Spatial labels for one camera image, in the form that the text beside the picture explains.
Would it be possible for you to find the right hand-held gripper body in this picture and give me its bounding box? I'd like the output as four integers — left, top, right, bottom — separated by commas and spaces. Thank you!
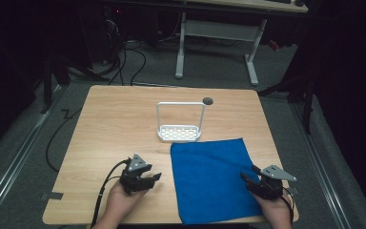
247, 164, 298, 201

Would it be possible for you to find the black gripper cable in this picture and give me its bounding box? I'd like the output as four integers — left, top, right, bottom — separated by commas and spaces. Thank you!
280, 186, 295, 224
90, 157, 132, 229

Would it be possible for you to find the black metal stand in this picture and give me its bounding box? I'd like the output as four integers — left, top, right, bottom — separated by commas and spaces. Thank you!
256, 61, 317, 135
39, 52, 72, 115

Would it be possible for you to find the person's left hand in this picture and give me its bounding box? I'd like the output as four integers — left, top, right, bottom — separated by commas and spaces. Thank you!
105, 179, 148, 222

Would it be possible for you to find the grey tape strip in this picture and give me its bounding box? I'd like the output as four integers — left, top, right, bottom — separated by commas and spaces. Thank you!
40, 191, 65, 201

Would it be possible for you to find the black floor cable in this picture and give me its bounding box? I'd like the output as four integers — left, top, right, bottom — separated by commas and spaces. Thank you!
45, 108, 84, 174

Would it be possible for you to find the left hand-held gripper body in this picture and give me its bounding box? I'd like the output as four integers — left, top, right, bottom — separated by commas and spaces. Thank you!
119, 154, 153, 196

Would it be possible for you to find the blue cloth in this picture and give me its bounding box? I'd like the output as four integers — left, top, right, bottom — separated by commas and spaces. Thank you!
170, 137, 264, 226

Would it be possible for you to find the small red object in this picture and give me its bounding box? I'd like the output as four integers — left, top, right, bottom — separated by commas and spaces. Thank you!
268, 39, 281, 52

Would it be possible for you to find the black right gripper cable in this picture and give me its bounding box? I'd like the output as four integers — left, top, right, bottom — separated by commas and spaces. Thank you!
280, 186, 295, 224

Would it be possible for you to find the person's right hand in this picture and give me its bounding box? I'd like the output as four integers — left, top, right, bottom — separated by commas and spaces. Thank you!
254, 192, 293, 227

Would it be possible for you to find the dark computer tower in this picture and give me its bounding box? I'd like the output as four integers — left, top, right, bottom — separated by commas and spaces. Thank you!
101, 5, 127, 66

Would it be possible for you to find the bundle of black cables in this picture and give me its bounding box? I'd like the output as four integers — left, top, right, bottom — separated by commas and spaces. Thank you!
91, 18, 148, 87

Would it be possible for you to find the metal floor rail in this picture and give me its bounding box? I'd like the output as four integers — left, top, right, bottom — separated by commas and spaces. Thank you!
290, 102, 353, 229
0, 85, 65, 223

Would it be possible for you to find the white rack with handle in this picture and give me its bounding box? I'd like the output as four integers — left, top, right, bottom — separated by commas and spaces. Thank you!
155, 101, 207, 143

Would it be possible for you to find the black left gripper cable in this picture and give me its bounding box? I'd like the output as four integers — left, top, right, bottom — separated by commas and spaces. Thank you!
90, 157, 132, 229

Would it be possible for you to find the white-legged desk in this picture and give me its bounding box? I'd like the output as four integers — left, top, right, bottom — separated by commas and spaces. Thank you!
174, 0, 310, 87

